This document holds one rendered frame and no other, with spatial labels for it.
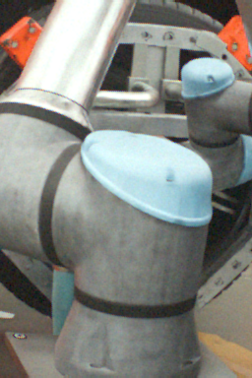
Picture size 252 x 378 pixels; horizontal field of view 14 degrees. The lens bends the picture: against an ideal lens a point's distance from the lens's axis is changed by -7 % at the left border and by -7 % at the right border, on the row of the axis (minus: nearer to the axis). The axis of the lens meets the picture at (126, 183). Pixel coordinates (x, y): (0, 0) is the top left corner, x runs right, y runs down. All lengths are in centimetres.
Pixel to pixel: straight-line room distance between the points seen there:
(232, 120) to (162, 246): 48
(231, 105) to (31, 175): 47
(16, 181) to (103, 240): 10
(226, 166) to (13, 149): 51
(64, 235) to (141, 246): 7
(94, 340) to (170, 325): 7
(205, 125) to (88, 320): 51
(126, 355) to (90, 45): 32
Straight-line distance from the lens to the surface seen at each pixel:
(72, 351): 97
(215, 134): 141
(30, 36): 173
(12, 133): 100
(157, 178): 91
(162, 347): 95
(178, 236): 93
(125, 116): 159
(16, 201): 97
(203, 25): 190
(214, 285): 192
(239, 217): 199
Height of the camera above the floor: 122
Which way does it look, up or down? 12 degrees down
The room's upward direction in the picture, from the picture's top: 5 degrees clockwise
